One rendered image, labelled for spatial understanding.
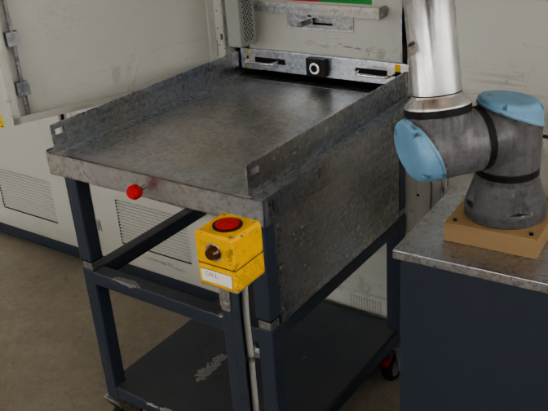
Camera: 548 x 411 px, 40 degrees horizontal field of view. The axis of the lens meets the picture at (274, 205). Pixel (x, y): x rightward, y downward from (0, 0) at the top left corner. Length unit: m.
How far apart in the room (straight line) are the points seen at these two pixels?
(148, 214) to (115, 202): 0.17
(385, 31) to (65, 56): 0.84
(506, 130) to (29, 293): 2.08
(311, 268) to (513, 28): 0.70
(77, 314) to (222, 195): 1.41
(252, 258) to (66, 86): 1.05
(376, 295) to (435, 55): 1.12
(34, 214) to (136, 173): 1.66
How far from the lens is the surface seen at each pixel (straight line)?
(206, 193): 1.51
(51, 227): 3.20
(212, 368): 2.13
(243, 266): 1.23
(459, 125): 1.32
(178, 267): 2.74
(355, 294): 2.33
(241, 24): 2.13
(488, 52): 1.85
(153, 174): 1.61
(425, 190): 2.06
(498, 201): 1.43
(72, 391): 2.45
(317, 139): 1.62
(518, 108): 1.37
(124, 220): 2.84
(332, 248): 1.75
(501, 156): 1.39
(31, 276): 3.13
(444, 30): 1.31
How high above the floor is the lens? 1.45
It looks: 25 degrees down
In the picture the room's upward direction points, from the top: 4 degrees counter-clockwise
